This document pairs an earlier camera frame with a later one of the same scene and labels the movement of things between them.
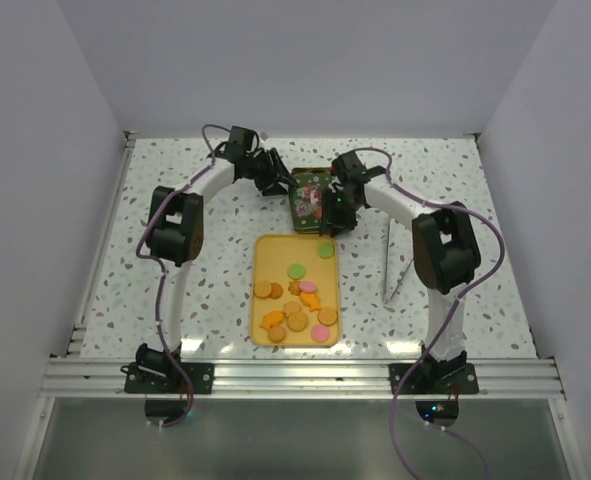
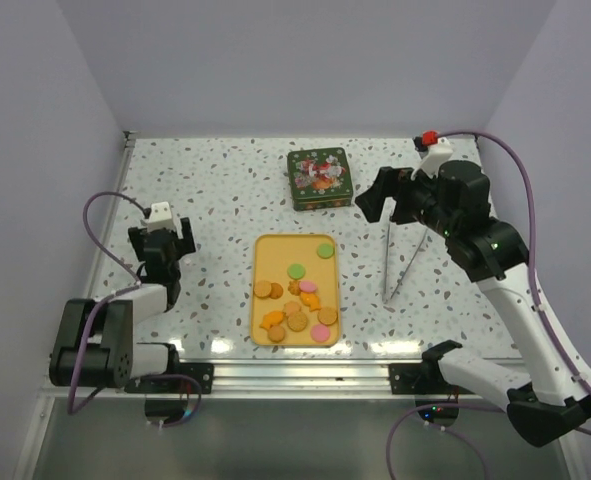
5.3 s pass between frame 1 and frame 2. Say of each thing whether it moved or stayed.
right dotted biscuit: stayed
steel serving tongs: stayed
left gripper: moved
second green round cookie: stayed
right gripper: moved
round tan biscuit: stayed
